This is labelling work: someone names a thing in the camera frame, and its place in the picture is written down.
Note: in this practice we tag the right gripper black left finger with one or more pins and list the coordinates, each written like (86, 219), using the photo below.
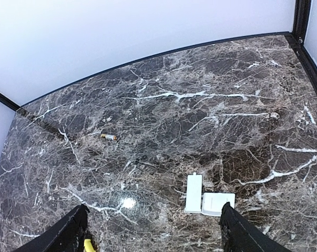
(65, 235)

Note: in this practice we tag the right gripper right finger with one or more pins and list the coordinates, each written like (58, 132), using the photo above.
(238, 234)

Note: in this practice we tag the yellow handled screwdriver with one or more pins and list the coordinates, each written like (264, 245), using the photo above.
(88, 247)

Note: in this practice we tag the white remote control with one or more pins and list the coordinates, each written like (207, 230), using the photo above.
(212, 203)

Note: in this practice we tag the white battery cover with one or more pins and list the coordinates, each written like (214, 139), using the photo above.
(193, 193)

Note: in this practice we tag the gold AAA battery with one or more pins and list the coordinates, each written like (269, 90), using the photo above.
(109, 136)

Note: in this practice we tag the left black frame post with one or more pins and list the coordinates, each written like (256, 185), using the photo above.
(9, 103)

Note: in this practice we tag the black frame post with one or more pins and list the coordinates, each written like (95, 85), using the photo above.
(301, 19)
(9, 103)

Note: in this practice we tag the right black frame post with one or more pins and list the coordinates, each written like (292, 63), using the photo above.
(301, 19)

